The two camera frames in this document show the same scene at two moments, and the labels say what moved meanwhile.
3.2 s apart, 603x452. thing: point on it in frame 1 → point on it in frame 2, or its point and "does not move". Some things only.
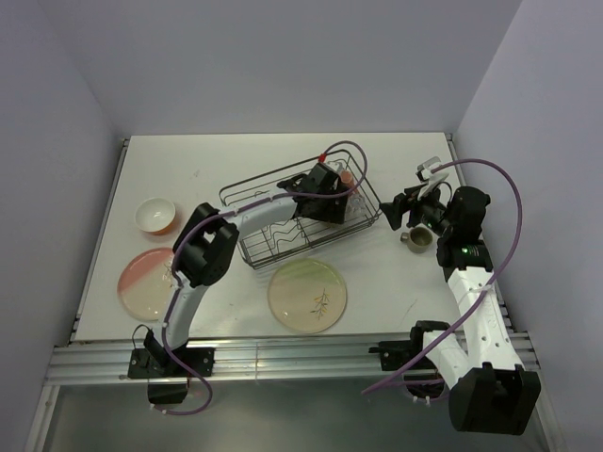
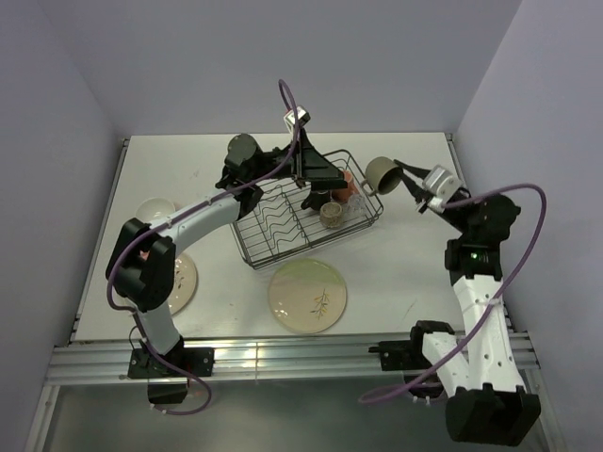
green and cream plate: (307, 296) does not move
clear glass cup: (355, 205) does not move
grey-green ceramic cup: (418, 239) → (382, 175)
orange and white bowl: (155, 215) does not move
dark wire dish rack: (282, 239) does not move
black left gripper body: (326, 211) → (292, 165)
